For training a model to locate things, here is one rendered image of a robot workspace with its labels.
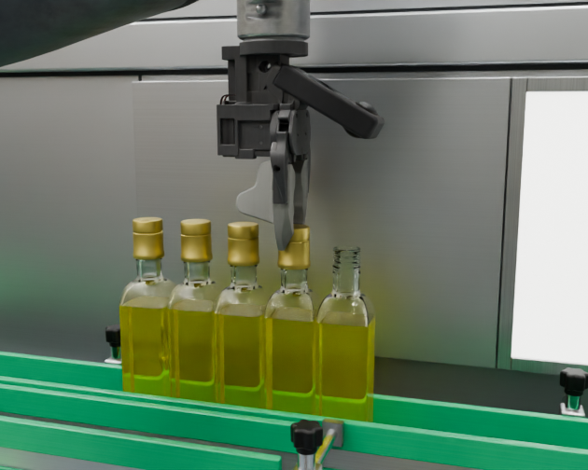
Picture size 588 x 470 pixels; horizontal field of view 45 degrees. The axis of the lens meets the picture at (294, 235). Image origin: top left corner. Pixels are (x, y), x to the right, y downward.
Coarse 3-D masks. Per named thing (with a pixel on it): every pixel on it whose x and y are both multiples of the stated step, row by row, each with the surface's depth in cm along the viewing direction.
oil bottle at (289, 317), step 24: (264, 312) 76; (288, 312) 75; (312, 312) 75; (264, 336) 76; (288, 336) 75; (312, 336) 75; (264, 360) 77; (288, 360) 76; (312, 360) 75; (264, 384) 77; (288, 384) 76; (312, 384) 76; (264, 408) 78; (288, 408) 77; (312, 408) 76
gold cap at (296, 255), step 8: (296, 224) 77; (296, 232) 74; (304, 232) 75; (296, 240) 74; (304, 240) 75; (288, 248) 75; (296, 248) 74; (304, 248) 75; (280, 256) 75; (288, 256) 75; (296, 256) 75; (304, 256) 75; (280, 264) 75; (288, 264) 75; (296, 264) 75; (304, 264) 75
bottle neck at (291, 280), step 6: (282, 270) 76; (288, 270) 75; (294, 270) 75; (300, 270) 75; (306, 270) 76; (282, 276) 76; (288, 276) 75; (294, 276) 75; (300, 276) 75; (306, 276) 76; (282, 282) 76; (288, 282) 76; (294, 282) 75; (300, 282) 76; (306, 282) 76; (282, 288) 76; (288, 288) 76; (294, 288) 76; (300, 288) 76; (306, 288) 76
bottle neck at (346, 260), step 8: (336, 248) 74; (344, 248) 75; (352, 248) 75; (336, 256) 74; (344, 256) 73; (352, 256) 73; (360, 256) 74; (336, 264) 74; (344, 264) 73; (352, 264) 73; (336, 272) 74; (344, 272) 74; (352, 272) 74; (336, 280) 74; (344, 280) 74; (352, 280) 74; (336, 288) 74; (344, 288) 74; (352, 288) 74
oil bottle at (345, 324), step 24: (336, 312) 73; (360, 312) 73; (336, 336) 73; (360, 336) 73; (336, 360) 74; (360, 360) 73; (336, 384) 74; (360, 384) 74; (336, 408) 75; (360, 408) 74
